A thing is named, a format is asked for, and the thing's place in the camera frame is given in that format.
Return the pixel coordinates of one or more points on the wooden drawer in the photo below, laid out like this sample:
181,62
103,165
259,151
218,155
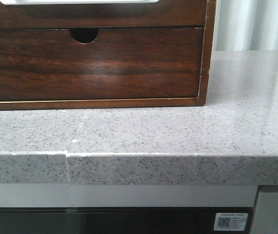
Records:
57,16
148,62

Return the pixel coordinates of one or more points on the dark wooden drawer cabinet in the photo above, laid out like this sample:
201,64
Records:
198,100

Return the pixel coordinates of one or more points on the white QR code sticker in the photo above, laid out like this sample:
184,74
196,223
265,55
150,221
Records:
230,221

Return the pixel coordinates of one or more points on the white window curtain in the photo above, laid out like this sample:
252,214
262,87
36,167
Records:
242,25

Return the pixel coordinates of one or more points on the black glass appliance front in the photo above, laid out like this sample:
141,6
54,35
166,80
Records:
75,209

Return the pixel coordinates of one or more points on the grey cabinet door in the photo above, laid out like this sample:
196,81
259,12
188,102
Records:
265,220

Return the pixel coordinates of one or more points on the white drawer handle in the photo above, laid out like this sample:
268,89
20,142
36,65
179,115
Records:
48,2

